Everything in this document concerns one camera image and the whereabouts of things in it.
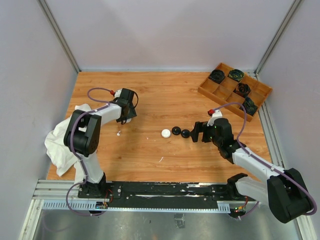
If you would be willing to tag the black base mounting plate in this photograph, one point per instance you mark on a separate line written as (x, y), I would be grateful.
(158, 194)

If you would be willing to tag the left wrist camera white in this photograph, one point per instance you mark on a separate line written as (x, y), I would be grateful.
(118, 93)

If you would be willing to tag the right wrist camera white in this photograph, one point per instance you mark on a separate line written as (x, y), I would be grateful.
(214, 114)

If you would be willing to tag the white cloth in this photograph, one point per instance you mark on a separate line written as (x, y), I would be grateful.
(60, 155)

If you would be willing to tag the wooden compartment tray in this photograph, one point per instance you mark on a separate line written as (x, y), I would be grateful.
(225, 85)

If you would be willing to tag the slotted cable duct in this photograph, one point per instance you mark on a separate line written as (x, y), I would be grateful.
(99, 206)

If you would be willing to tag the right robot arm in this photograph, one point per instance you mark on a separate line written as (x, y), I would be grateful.
(282, 190)

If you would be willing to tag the white charging case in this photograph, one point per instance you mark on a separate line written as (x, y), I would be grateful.
(165, 133)
(128, 120)

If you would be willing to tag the black charging case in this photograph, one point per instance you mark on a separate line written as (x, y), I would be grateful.
(176, 130)
(185, 133)

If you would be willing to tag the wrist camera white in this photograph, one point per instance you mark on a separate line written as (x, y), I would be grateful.
(118, 93)
(214, 114)

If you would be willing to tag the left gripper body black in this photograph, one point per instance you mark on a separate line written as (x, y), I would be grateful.
(131, 114)

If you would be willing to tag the dark red swirl cup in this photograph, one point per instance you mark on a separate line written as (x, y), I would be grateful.
(242, 89)

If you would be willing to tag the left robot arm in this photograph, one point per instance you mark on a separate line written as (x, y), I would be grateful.
(82, 135)

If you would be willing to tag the blue green swirl cup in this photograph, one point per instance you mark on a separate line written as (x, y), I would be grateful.
(249, 106)

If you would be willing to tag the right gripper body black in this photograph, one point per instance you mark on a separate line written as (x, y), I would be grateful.
(210, 135)

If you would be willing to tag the dark swirl cup far left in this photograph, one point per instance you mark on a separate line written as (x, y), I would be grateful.
(217, 76)

